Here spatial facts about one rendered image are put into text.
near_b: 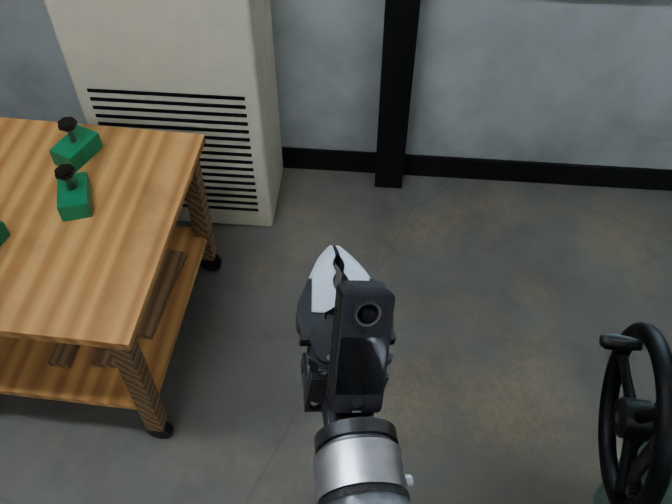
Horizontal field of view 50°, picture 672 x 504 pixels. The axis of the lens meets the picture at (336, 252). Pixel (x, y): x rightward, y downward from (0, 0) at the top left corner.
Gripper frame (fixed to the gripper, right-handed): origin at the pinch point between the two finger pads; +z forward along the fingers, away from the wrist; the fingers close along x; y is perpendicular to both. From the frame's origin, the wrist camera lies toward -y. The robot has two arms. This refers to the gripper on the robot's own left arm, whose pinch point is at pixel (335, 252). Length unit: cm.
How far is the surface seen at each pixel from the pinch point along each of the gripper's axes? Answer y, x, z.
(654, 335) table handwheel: 23, 49, 5
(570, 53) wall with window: 59, 91, 125
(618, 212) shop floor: 108, 123, 108
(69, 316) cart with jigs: 77, -42, 46
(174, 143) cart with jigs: 74, -22, 98
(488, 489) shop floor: 117, 57, 19
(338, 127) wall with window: 101, 29, 138
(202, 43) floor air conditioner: 55, -15, 115
